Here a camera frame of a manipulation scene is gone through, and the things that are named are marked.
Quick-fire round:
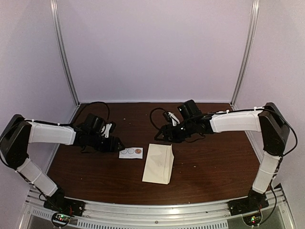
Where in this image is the left aluminium frame post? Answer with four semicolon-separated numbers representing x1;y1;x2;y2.
50;0;80;106

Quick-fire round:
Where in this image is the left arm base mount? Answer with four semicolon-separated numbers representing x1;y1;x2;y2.
40;188;85;229

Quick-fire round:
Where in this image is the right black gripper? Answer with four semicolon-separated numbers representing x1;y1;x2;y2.
155;119;196;143

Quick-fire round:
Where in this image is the round brown wax seal sticker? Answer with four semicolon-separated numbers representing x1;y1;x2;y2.
135;148;142;154

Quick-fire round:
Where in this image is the aluminium frame post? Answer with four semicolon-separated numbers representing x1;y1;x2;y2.
230;0;260;108
50;0;80;106

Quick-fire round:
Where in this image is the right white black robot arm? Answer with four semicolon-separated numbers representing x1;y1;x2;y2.
154;100;296;211

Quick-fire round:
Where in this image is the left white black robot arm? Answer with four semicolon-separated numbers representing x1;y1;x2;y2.
0;114;125;212

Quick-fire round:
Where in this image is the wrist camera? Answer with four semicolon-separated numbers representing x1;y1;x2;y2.
101;122;116;138
163;111;180;126

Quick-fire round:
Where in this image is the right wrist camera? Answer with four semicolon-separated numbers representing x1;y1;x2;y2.
163;111;180;126

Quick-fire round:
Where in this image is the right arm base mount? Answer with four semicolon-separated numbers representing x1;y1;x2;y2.
228;189;269;227

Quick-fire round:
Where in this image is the right black camera cable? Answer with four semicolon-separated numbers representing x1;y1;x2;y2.
149;107;167;131

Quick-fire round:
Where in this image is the right aluminium frame post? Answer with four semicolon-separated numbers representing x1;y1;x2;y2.
230;0;260;108

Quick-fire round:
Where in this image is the sticker sheet with wax seal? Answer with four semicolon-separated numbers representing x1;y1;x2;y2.
119;147;143;159

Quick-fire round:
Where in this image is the black camera cable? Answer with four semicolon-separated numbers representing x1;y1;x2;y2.
149;107;167;131
81;101;110;125

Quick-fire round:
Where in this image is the front aluminium rail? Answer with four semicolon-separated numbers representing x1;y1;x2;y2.
17;188;296;229

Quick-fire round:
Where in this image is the cream paper envelope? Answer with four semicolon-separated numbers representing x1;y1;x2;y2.
142;144;174;185

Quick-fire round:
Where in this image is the left black camera cable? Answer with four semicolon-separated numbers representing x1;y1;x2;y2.
81;101;110;125

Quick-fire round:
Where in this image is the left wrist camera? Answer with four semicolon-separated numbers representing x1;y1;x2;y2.
101;122;116;138

